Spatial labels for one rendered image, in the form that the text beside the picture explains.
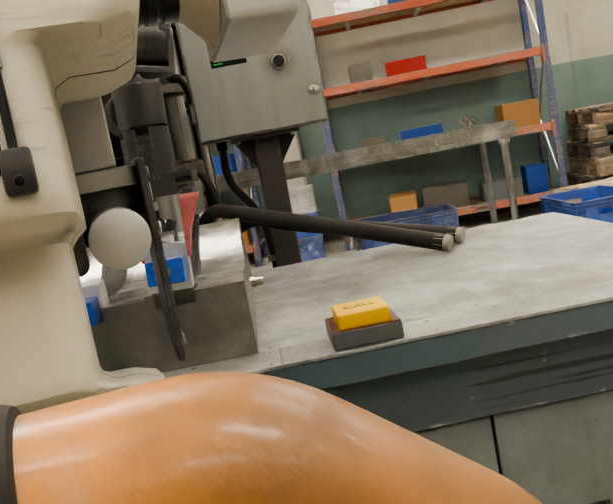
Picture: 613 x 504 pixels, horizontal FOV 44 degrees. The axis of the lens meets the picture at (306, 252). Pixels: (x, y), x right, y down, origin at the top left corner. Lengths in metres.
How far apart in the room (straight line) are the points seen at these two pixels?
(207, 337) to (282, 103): 0.94
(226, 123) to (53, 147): 1.34
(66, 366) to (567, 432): 0.69
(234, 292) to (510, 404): 0.36
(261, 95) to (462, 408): 1.01
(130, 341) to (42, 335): 0.45
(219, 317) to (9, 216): 0.52
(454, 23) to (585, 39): 1.24
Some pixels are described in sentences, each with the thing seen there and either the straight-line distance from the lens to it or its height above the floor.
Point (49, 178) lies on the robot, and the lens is 0.42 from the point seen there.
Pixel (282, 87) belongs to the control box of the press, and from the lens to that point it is 1.76.
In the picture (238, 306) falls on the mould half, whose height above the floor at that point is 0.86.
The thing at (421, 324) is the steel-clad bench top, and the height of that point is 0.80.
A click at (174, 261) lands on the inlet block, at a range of 0.87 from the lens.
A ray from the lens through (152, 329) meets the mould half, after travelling 0.91.
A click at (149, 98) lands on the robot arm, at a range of 0.89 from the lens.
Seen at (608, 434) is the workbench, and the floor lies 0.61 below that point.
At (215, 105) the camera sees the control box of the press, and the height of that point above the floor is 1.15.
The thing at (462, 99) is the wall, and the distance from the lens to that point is 7.66.
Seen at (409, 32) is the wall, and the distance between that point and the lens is 7.66.
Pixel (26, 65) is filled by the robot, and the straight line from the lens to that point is 0.43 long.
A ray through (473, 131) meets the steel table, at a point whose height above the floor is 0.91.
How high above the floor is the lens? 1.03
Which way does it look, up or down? 8 degrees down
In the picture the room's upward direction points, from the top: 11 degrees counter-clockwise
